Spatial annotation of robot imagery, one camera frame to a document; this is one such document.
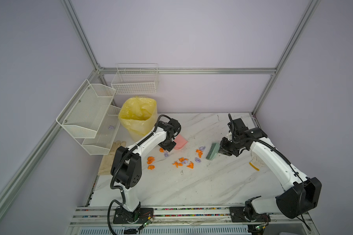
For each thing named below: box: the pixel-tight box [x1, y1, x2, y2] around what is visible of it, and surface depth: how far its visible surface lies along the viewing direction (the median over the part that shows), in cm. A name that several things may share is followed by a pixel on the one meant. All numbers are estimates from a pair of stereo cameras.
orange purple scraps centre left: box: [159, 147, 195, 169], surface depth 93 cm
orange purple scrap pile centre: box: [195, 145, 206, 164], surface depth 100 cm
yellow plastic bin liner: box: [118, 96, 158, 135], surface depth 96 cm
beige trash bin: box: [118, 96, 158, 143], surface depth 96 cm
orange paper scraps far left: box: [147, 156, 156, 171], surface depth 95 cm
